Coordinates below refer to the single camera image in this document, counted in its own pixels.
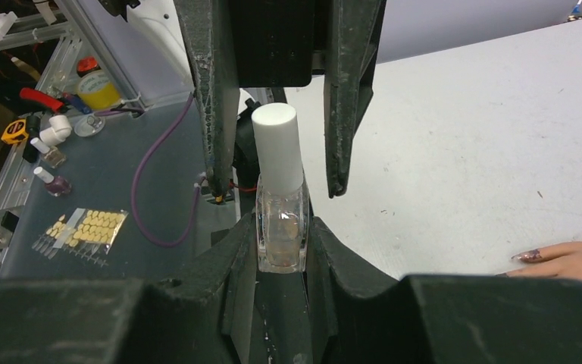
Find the fake nail tips sheet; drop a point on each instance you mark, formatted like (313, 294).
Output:
(87, 234)

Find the yellow tape measure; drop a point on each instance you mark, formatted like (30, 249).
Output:
(15, 132)

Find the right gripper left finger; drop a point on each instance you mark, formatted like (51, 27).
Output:
(203, 314)

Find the beige nail polish bottle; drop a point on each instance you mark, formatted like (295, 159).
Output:
(51, 155)

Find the red handled pliers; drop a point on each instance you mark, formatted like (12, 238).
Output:
(48, 102)

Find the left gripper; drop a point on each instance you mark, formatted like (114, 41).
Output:
(272, 44)

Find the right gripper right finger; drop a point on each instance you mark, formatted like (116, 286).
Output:
(359, 314)

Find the mannequin practice hand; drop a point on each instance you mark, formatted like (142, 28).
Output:
(561, 260)

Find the yellow tape roll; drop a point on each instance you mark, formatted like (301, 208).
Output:
(94, 86)

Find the purple nail polish bottle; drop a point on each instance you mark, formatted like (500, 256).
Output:
(55, 185)

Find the clear nail polish bottle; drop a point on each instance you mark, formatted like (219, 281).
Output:
(282, 229)

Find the white pipe elbow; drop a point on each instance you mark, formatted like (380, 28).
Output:
(57, 132)

